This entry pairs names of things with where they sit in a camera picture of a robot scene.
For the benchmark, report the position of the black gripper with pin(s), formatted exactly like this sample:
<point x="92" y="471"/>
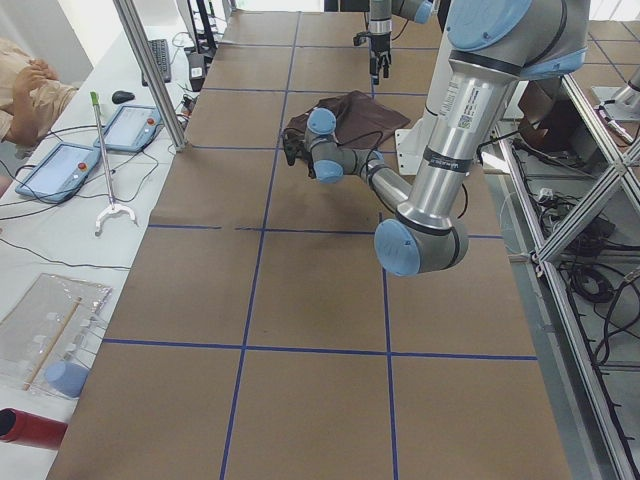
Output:
<point x="378" y="46"/>
<point x="310" y="169"/>

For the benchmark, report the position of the dark brown t-shirt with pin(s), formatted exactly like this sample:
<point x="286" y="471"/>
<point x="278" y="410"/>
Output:
<point x="361" y="122"/>

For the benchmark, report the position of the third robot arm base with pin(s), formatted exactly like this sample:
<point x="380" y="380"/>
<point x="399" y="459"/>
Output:
<point x="619" y="104"/>

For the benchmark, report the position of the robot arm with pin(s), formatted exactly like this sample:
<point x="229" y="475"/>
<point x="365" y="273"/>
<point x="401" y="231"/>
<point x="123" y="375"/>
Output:
<point x="380" y="27"/>
<point x="494" y="45"/>

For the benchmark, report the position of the far blue teach pendant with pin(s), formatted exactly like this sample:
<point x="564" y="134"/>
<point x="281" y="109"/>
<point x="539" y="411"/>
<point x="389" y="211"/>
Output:
<point x="131" y="128"/>

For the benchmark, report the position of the blue teach pendant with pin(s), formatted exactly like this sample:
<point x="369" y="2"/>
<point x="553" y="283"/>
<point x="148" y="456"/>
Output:
<point x="131" y="128"/>
<point x="60" y="174"/>

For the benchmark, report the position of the black keyboard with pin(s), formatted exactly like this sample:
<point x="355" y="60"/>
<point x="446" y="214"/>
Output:
<point x="161" y="55"/>

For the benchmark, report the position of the black computer mouse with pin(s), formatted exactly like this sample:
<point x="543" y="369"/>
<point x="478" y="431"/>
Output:
<point x="121" y="96"/>

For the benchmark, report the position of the white reacher grabber stick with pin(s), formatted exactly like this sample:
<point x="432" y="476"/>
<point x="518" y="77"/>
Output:
<point x="113" y="208"/>

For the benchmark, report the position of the near blue teach pendant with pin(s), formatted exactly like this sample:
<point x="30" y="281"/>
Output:
<point x="60" y="174"/>

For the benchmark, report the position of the seated person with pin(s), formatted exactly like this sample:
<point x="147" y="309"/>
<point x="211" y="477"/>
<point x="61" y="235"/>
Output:
<point x="32" y="98"/>

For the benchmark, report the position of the wooden stick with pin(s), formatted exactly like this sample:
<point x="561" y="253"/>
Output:
<point x="50" y="346"/>

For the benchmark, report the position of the clear plastic bag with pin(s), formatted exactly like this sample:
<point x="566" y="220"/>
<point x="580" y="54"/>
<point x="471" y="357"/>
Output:
<point x="31" y="324"/>

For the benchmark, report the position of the blue plastic cup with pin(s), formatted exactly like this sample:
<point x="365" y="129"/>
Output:
<point x="66" y="377"/>

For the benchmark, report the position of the red cylinder can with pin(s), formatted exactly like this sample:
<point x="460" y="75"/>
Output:
<point x="27" y="429"/>

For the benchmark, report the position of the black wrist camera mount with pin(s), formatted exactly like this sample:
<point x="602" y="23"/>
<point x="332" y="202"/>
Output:
<point x="360" y="38"/>
<point x="293" y="140"/>

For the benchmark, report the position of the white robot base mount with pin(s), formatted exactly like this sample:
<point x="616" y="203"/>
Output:
<point x="411" y="143"/>

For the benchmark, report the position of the aluminium camera post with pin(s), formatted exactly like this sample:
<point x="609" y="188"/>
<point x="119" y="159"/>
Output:
<point x="138" y="41"/>

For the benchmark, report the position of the aluminium frame rail structure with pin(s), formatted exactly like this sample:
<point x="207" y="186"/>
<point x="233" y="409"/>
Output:
<point x="571" y="211"/>

